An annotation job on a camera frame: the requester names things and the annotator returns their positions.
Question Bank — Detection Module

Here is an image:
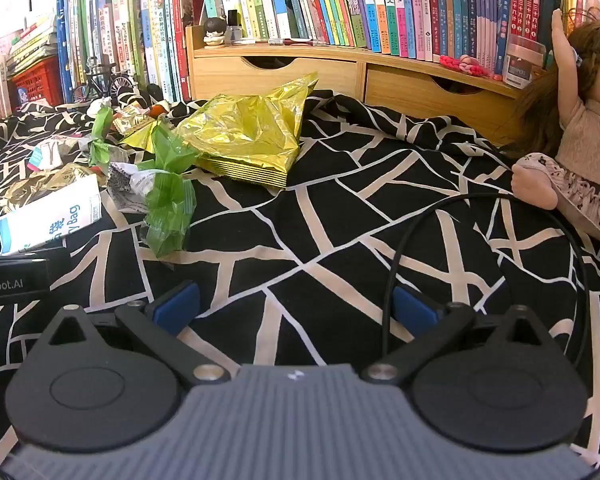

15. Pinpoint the miniature black bicycle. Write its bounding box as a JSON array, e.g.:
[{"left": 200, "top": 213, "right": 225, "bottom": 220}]
[{"left": 70, "top": 62, "right": 137, "bottom": 107}]

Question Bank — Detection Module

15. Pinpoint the doll with brown hair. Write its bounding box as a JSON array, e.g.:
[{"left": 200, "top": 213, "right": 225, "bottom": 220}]
[{"left": 505, "top": 9, "right": 600, "bottom": 250}]

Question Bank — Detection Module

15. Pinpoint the small gold wrapper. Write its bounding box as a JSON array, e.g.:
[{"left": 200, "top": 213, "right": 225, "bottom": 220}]
[{"left": 112, "top": 105, "right": 154, "bottom": 137}]

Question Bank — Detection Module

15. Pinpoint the wooden drawer organizer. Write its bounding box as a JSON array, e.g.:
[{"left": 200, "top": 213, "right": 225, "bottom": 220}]
[{"left": 185, "top": 25, "right": 532, "bottom": 147}]

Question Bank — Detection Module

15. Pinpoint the large gold foil bag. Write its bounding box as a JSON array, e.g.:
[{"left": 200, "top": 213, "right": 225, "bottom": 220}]
[{"left": 172, "top": 74, "right": 321, "bottom": 190}]

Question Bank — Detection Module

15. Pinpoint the row of tall books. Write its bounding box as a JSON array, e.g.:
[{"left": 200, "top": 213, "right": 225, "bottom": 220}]
[{"left": 55, "top": 0, "right": 207, "bottom": 105}]

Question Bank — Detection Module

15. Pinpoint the stack of flat books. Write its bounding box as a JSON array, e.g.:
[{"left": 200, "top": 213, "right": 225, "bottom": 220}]
[{"left": 5, "top": 14, "right": 59, "bottom": 69}]

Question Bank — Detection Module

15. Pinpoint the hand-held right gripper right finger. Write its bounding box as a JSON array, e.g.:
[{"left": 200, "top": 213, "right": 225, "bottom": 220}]
[{"left": 361, "top": 285, "right": 553, "bottom": 386}]

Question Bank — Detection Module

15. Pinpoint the clear plastic jar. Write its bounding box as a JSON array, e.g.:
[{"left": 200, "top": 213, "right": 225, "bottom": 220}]
[{"left": 502, "top": 35, "right": 547, "bottom": 89}]

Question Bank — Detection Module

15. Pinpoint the white blue paper box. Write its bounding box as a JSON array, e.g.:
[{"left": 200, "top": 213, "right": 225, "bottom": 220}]
[{"left": 0, "top": 175, "right": 104, "bottom": 257}]

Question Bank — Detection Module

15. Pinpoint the row of colourful books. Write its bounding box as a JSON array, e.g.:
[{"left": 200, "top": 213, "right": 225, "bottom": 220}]
[{"left": 197, "top": 0, "right": 600, "bottom": 63}]

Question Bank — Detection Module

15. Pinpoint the black white patterned blanket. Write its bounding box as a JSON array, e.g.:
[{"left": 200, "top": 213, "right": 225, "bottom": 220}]
[{"left": 0, "top": 89, "right": 600, "bottom": 466}]

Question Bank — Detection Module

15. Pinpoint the small cat figurine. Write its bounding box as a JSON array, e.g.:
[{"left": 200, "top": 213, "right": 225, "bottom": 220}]
[{"left": 202, "top": 17, "right": 229, "bottom": 49}]

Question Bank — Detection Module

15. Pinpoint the red plastic crate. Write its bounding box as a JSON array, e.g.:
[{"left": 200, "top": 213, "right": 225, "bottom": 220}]
[{"left": 10, "top": 55, "right": 64, "bottom": 109}]

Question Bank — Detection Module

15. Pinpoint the black cable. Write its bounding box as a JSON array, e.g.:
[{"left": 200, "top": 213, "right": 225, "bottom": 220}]
[{"left": 382, "top": 192, "right": 589, "bottom": 357}]

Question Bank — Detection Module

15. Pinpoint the green plastic wrapper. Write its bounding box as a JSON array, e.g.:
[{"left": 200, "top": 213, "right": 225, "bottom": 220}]
[
  {"left": 139, "top": 121, "right": 197, "bottom": 259},
  {"left": 86, "top": 102, "right": 119, "bottom": 167}
]

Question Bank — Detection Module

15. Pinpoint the small white snack packet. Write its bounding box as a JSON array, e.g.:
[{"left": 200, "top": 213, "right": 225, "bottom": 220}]
[{"left": 27, "top": 137, "right": 64, "bottom": 171}]

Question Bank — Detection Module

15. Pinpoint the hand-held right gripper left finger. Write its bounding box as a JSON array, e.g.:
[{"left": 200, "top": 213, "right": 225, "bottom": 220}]
[{"left": 34, "top": 282, "right": 231, "bottom": 386}]

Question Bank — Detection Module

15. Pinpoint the pink knitted ornament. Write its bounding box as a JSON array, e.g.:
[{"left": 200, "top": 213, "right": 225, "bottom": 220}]
[{"left": 439, "top": 54, "right": 504, "bottom": 79}]

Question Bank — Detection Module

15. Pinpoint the crumpled gold foil wrapper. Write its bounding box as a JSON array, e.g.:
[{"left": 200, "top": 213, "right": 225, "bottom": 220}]
[{"left": 2, "top": 162, "right": 101, "bottom": 202}]

